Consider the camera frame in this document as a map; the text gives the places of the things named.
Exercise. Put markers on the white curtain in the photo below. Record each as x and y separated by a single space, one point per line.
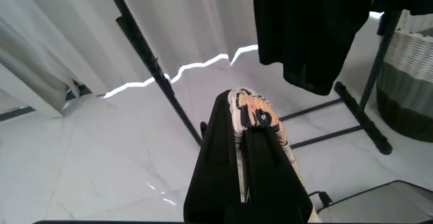
84 31

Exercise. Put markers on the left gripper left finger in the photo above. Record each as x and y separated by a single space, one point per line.
213 176

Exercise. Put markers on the black garment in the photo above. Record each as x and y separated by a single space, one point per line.
304 24

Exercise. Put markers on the white laundry basket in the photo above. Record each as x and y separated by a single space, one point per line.
409 55

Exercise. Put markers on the cream printed garment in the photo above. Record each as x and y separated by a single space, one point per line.
252 109

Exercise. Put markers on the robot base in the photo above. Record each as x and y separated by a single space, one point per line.
379 203

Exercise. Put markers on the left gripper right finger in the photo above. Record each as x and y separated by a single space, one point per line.
274 183

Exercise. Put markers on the black clothes rack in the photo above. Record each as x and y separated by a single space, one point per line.
142 44

